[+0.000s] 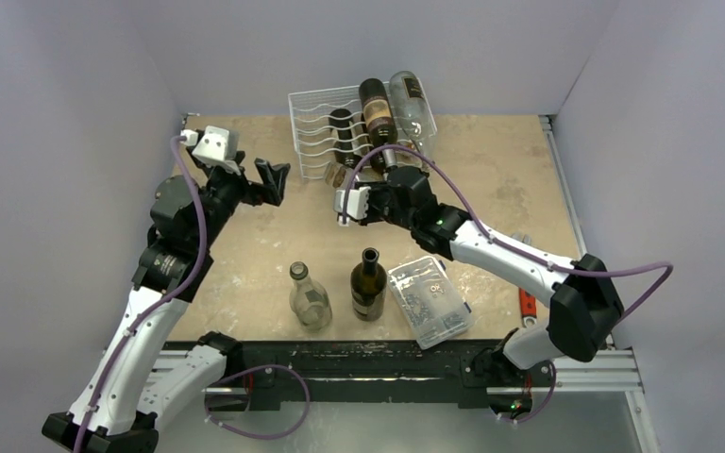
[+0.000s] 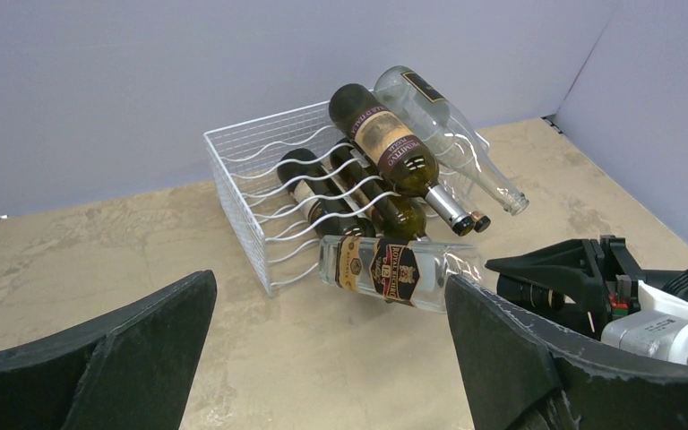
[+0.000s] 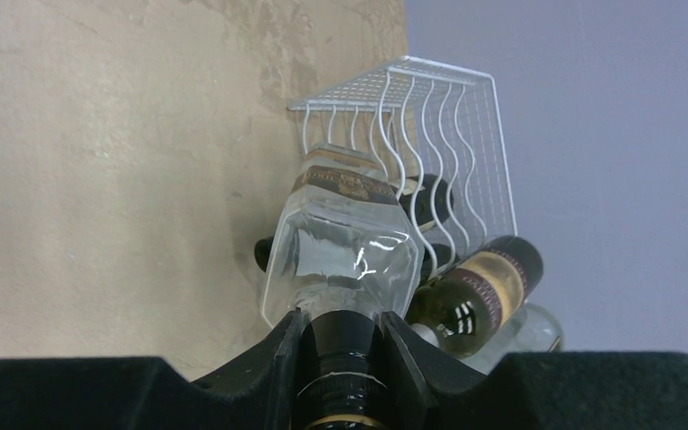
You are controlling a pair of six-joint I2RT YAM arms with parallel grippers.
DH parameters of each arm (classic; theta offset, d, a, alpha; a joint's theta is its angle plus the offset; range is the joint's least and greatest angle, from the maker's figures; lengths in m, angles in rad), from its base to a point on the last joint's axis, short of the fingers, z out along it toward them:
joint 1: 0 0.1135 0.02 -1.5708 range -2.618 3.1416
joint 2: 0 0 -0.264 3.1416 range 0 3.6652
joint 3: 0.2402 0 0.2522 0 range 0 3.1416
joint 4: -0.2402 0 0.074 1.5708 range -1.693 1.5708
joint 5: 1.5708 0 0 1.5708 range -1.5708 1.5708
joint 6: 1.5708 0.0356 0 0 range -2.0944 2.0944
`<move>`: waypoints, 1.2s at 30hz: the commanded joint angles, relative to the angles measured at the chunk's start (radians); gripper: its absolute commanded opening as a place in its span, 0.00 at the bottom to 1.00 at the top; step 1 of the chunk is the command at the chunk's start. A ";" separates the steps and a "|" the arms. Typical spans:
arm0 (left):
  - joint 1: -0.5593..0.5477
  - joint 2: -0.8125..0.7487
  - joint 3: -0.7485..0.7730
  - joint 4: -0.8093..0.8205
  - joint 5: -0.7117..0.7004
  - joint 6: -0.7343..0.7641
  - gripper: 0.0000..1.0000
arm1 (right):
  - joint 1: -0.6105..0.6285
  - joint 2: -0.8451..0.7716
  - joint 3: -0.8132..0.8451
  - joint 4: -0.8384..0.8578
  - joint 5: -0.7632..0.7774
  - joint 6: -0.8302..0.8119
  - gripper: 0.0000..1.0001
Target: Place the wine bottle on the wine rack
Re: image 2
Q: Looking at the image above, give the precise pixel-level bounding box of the square clear liquor bottle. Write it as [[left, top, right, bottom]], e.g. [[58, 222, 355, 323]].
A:
[[318, 236, 491, 314]]

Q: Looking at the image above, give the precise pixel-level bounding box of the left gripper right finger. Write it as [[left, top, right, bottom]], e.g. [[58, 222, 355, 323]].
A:
[[444, 275, 688, 429]]

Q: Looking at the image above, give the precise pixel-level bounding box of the dark green wine bottle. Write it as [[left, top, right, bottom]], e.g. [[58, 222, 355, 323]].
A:
[[277, 148, 376, 237]]

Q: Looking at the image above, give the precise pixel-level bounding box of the white wire wine rack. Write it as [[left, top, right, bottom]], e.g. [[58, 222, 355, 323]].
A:
[[202, 100, 487, 298]]

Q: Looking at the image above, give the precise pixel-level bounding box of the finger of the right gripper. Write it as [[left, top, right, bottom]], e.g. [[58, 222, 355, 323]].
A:
[[485, 239, 612, 339]]

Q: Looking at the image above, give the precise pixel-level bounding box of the clear glass wine bottle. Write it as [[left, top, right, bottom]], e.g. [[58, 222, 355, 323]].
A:
[[374, 65, 529, 216]]

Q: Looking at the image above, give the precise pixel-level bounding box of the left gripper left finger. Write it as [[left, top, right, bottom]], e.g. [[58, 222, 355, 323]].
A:
[[0, 271, 218, 429]]

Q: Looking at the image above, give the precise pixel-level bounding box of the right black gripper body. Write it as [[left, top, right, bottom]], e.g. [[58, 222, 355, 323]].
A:
[[584, 235, 643, 340]]

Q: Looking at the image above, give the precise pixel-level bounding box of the olive green wine bottle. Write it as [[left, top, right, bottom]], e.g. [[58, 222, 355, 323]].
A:
[[328, 83, 476, 237]]

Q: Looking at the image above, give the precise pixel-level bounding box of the dark bottle lying in rack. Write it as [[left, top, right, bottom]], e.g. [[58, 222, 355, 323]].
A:
[[329, 138, 429, 241]]

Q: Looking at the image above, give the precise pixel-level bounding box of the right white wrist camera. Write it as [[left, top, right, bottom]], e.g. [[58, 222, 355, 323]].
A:
[[600, 280, 688, 366]]

